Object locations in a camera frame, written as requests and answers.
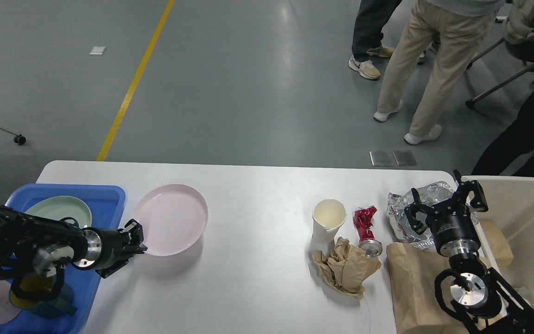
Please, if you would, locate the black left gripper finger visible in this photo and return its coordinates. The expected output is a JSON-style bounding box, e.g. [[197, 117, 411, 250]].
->
[[95, 261, 129, 279], [117, 218, 148, 255]]

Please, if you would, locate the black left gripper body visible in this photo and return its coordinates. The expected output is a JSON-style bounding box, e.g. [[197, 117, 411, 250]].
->
[[72, 227, 128, 270]]

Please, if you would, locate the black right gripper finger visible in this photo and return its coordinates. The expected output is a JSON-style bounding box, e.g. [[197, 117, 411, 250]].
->
[[404, 188, 434, 235], [451, 169, 488, 212]]

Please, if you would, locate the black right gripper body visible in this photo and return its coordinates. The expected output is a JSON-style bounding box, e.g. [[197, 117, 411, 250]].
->
[[427, 199, 481, 257]]

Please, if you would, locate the pink plate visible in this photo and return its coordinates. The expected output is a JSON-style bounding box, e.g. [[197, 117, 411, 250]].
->
[[132, 184, 208, 257]]

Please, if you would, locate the teal mug yellow inside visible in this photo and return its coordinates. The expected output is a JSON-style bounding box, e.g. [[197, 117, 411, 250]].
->
[[9, 273, 77, 319]]

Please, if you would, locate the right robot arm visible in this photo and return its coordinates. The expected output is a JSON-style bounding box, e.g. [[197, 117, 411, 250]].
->
[[404, 170, 534, 334]]

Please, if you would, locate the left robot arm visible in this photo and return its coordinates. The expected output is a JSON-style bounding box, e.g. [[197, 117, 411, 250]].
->
[[0, 205, 147, 302]]

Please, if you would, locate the blue plastic tray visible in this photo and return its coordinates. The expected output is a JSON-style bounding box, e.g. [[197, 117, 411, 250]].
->
[[0, 184, 127, 334]]

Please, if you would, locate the crumpled silver foil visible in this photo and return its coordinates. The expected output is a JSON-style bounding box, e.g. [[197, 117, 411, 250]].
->
[[387, 181, 479, 249]]

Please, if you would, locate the brown paper bag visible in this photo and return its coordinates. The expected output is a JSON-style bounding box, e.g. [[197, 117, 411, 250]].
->
[[386, 242, 468, 334]]

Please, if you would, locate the brown paper in bin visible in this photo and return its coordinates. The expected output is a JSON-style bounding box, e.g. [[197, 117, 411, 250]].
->
[[480, 219, 514, 270]]

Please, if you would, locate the beige plastic bin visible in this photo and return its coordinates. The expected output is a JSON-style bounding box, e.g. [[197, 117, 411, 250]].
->
[[464, 175, 534, 309]]

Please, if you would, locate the crushed red can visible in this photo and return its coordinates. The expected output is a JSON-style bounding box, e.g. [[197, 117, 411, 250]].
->
[[353, 206, 383, 258]]

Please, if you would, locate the green plate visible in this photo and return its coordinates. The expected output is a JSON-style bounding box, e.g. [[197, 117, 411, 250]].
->
[[25, 195, 93, 228]]

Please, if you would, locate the metal floor plate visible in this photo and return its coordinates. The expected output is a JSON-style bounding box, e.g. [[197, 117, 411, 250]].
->
[[369, 150, 417, 167]]

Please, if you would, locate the crumpled brown paper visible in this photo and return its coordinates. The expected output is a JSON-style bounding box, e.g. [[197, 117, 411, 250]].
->
[[310, 237, 382, 300]]

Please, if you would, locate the white paper cup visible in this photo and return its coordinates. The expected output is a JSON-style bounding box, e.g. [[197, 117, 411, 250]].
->
[[313, 199, 347, 244]]

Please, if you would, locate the left rolling table leg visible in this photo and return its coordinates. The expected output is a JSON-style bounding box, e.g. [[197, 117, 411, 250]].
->
[[0, 124, 27, 146]]

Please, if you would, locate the office chair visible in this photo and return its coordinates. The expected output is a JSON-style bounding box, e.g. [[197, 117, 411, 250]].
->
[[464, 0, 534, 109]]

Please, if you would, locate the person in khaki trousers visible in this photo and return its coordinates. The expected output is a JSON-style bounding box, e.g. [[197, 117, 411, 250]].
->
[[373, 0, 504, 145]]

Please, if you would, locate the person in dark jeans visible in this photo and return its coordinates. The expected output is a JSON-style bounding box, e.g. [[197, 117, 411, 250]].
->
[[348, 0, 402, 81]]

